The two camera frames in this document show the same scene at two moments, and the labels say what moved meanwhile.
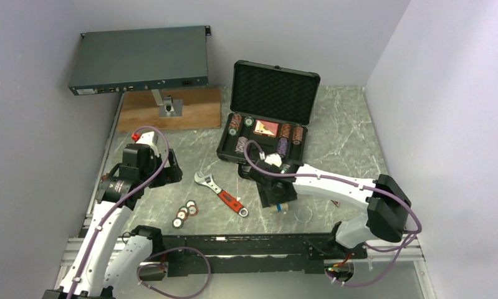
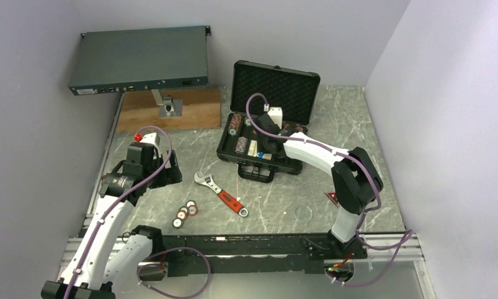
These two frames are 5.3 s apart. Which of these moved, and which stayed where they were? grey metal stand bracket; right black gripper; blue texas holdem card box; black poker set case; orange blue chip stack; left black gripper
Moved: blue texas holdem card box; right black gripper
Stayed: orange blue chip stack; black poker set case; grey metal stand bracket; left black gripper
